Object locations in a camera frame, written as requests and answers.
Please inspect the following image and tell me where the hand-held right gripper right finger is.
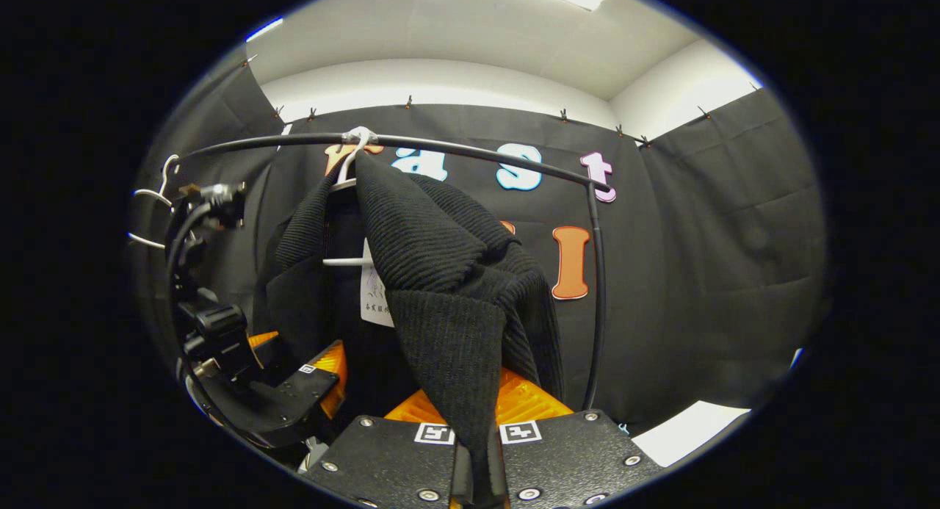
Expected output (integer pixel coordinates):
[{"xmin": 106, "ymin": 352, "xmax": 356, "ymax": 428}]
[{"xmin": 488, "ymin": 368, "xmax": 665, "ymax": 509}]

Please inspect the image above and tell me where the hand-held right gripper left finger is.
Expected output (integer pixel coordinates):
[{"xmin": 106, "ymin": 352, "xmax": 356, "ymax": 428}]
[{"xmin": 301, "ymin": 388, "xmax": 474, "ymax": 509}]

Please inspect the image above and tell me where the black knit jacket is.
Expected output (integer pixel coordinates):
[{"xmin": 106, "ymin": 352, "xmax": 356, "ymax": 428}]
[{"xmin": 253, "ymin": 153, "xmax": 566, "ymax": 509}]

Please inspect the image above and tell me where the white clothes hanger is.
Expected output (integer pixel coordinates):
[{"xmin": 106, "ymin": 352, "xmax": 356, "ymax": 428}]
[
  {"xmin": 129, "ymin": 155, "xmax": 181, "ymax": 249},
  {"xmin": 323, "ymin": 127, "xmax": 379, "ymax": 267}
]

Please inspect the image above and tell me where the black clothes rack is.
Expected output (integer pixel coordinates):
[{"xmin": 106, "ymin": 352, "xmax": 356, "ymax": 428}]
[{"xmin": 173, "ymin": 131, "xmax": 614, "ymax": 414}]

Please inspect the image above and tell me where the black backdrop cloth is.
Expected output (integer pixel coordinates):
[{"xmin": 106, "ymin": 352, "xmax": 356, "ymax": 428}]
[{"xmin": 132, "ymin": 54, "xmax": 831, "ymax": 436}]

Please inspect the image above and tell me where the row of backdrop clips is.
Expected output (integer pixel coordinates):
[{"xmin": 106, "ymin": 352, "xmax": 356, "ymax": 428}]
[{"xmin": 242, "ymin": 54, "xmax": 761, "ymax": 148}]

